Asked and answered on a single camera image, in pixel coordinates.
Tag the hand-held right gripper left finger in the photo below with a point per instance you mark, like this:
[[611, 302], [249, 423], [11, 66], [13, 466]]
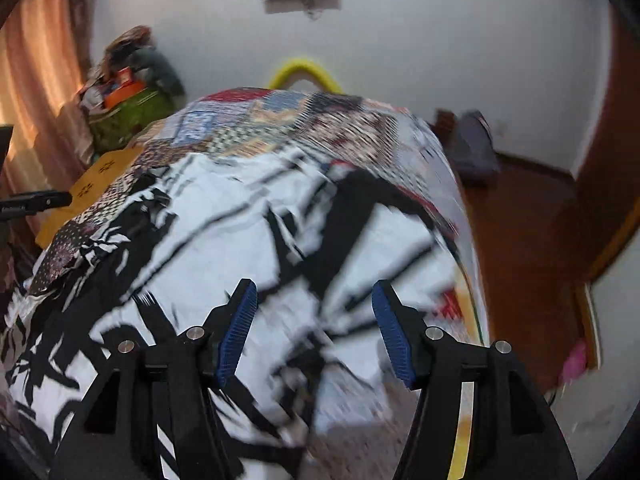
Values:
[[235, 340]]

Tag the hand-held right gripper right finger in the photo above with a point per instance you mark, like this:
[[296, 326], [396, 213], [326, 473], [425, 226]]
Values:
[[395, 340]]

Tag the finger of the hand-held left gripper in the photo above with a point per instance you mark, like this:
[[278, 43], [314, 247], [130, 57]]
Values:
[[35, 201]]

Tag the white black patterned garment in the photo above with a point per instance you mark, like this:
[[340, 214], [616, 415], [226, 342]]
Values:
[[240, 240]]

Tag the yellow patterned cloth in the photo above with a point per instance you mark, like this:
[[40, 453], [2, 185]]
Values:
[[95, 185]]

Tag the green bag with clutter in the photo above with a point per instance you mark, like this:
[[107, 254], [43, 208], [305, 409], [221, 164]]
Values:
[[125, 100]]

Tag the peach curtain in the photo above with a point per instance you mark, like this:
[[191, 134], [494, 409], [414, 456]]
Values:
[[37, 65]]

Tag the pink object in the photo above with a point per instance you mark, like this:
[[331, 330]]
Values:
[[575, 360]]

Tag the grey bag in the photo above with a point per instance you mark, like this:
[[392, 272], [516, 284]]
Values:
[[472, 147]]

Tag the patchwork printed blanket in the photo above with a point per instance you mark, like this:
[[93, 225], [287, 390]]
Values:
[[320, 120]]

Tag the yellow hoop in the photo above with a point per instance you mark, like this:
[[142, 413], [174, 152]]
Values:
[[302, 74]]

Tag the wooden door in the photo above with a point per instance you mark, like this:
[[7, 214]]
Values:
[[607, 145]]

